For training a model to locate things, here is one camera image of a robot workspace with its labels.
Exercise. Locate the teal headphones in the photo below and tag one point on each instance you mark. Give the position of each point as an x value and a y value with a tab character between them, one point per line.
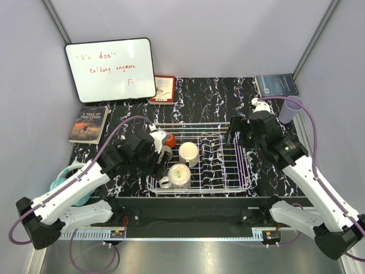
62	177

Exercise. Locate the dark blue book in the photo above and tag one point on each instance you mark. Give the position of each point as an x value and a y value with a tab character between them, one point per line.
276	85

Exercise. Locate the Tale of Two Cities book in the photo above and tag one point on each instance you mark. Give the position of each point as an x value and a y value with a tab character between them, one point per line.
89	125

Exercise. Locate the black marble pattern mat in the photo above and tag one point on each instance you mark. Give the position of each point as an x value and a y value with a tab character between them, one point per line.
202	100

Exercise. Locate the beige ceramic mug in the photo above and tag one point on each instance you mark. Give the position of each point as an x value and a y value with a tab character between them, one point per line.
189	154

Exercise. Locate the grey slotted cable duct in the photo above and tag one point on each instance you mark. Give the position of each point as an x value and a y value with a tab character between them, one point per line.
95	234

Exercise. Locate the white whiteboard black frame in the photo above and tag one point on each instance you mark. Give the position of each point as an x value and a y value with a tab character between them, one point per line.
112	70

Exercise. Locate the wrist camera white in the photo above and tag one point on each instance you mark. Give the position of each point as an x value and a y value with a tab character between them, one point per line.
159	137
258	106

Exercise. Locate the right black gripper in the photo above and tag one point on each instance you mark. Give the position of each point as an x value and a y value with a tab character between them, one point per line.
239	124

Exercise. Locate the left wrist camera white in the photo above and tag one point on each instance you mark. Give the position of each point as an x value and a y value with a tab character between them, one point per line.
159	137

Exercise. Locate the white wire dish rack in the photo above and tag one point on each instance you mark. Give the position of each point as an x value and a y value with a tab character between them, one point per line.
221	169

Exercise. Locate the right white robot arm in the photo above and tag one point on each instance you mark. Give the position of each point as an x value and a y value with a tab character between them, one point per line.
336	227

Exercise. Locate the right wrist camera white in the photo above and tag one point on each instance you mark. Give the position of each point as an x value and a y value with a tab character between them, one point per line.
258	106

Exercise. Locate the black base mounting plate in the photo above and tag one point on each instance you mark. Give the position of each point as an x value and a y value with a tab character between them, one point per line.
250	212

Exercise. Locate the lilac plastic cup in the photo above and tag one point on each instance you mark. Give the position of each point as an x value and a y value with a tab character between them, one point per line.
291	106

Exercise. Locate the red bordered book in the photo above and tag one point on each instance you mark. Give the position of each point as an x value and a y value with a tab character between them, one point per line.
165	90

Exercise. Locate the small orange red cup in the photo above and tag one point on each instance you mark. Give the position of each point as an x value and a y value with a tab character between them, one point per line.
171	141

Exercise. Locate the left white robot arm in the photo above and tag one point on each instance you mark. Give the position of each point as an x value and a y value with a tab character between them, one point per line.
47	217

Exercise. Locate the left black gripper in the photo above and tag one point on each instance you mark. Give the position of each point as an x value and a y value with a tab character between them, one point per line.
161	168

